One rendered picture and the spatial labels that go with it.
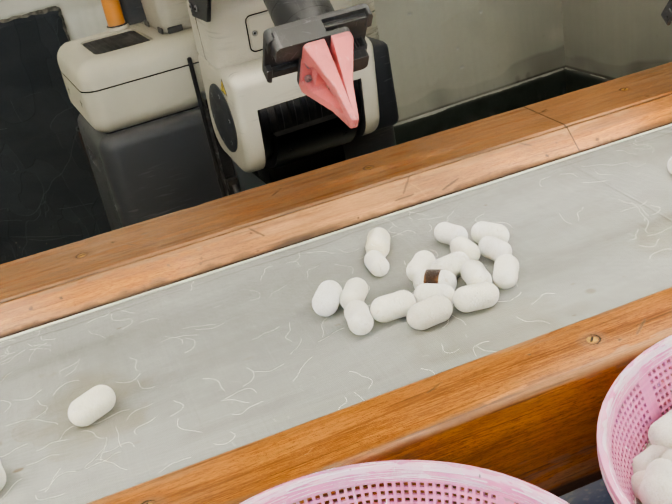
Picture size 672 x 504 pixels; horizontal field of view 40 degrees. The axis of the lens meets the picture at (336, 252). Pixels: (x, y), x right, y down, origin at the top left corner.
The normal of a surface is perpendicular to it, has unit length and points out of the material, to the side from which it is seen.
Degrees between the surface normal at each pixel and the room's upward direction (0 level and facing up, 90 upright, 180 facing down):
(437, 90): 89
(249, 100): 98
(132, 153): 90
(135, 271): 45
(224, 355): 0
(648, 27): 90
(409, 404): 0
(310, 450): 0
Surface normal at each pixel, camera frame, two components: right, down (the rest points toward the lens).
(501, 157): 0.11, -0.37
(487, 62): 0.41, 0.31
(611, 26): -0.89, 0.33
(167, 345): -0.18, -0.88
